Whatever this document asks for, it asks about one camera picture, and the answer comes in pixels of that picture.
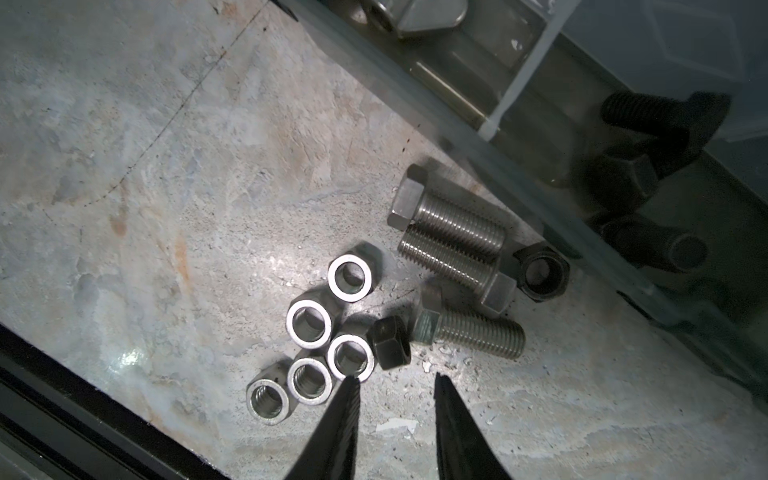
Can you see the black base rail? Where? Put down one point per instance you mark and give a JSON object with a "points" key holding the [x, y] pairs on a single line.
{"points": [[55, 422]]}

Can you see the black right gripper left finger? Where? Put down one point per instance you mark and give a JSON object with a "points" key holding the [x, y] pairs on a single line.
{"points": [[331, 450]]}

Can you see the pile of bolts and nuts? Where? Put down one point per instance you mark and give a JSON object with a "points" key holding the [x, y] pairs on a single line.
{"points": [[366, 317]]}

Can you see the black hex bolt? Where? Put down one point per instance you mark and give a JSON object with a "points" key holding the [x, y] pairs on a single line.
{"points": [[622, 178], [644, 243]]}

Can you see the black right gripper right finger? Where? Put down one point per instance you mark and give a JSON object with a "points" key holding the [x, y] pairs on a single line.
{"points": [[462, 450]]}

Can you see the grey transparent organizer box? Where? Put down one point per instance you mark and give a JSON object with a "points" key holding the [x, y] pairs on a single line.
{"points": [[513, 94]]}

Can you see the small black screw apart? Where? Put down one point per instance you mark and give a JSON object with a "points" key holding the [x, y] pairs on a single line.
{"points": [[681, 127]]}

